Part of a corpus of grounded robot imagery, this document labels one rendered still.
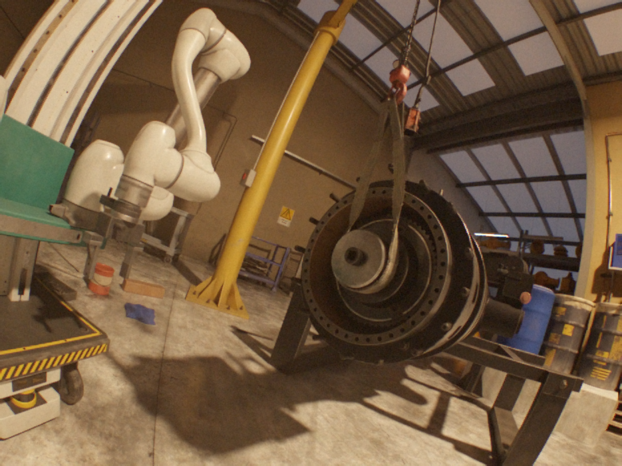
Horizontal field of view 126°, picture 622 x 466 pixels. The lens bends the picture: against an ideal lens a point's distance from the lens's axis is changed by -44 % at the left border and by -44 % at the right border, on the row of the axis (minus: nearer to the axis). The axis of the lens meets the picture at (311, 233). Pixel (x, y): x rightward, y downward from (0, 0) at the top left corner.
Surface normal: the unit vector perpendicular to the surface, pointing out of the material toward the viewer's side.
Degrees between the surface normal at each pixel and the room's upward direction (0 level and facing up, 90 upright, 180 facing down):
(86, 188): 93
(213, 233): 90
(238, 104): 90
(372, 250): 90
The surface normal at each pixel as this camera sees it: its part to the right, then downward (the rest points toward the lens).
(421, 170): 0.40, 0.04
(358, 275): -0.59, -0.29
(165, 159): 0.87, 0.25
